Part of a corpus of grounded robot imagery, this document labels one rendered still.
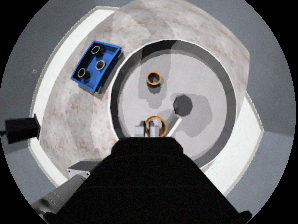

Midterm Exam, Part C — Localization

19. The blue crate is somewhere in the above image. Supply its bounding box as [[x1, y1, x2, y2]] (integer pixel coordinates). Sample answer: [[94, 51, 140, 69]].
[[70, 41, 124, 94]]

